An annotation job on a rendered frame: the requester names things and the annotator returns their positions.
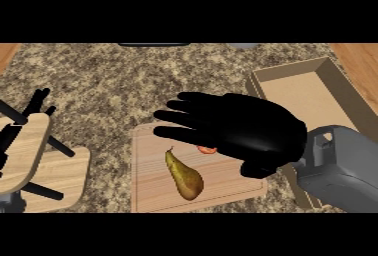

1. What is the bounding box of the grey rounded object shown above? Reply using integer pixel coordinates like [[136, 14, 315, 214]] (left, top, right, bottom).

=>
[[228, 42, 259, 50]]

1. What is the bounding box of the pale wooden base board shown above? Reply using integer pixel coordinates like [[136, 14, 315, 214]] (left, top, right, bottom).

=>
[[21, 146, 94, 214]]

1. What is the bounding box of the small orange-red fruit piece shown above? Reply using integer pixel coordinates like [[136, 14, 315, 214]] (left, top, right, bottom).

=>
[[197, 145, 219, 156]]

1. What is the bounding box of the pale wooden cutting board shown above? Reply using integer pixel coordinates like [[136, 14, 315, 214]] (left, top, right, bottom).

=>
[[129, 121, 271, 214]]

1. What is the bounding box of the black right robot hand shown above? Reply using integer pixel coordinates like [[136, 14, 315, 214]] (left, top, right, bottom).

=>
[[153, 91, 311, 180]]

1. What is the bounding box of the open cardboard box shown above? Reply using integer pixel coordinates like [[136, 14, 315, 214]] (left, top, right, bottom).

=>
[[244, 56, 378, 212]]

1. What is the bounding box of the dark flat appliance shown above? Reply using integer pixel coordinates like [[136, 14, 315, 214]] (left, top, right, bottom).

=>
[[117, 42, 193, 47]]

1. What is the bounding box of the pale wooden knife block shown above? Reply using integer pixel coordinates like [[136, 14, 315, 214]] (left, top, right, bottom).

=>
[[0, 112, 52, 196]]

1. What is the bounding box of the black knife handle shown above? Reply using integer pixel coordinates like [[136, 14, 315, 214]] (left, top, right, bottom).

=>
[[0, 99, 30, 125], [46, 136, 77, 159], [21, 182, 67, 201], [0, 124, 23, 169], [21, 87, 60, 117]]

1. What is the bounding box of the brown-green pear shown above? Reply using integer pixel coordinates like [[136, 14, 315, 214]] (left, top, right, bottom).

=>
[[164, 145, 206, 202]]

